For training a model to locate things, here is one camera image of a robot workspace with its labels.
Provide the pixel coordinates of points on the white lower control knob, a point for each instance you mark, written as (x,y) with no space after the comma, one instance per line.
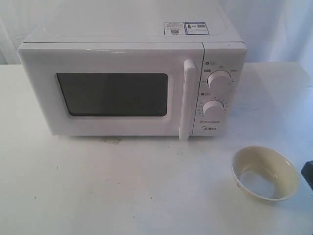
(213,108)

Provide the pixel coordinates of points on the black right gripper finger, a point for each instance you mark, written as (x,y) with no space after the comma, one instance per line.
(307,173)

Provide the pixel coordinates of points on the blue white warning sticker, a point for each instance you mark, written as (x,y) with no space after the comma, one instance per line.
(185,28)

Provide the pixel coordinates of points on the white microwave oven body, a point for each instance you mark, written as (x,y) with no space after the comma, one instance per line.
(142,21)

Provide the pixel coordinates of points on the cream ceramic bowl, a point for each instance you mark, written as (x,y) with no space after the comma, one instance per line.
(264,174)

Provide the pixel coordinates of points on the white microwave door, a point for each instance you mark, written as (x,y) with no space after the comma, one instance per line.
(115,89)

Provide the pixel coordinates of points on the white control knob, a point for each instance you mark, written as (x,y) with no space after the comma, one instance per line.
(213,108)
(219,82)

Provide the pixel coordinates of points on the white upper control knob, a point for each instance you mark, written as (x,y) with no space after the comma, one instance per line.
(219,82)

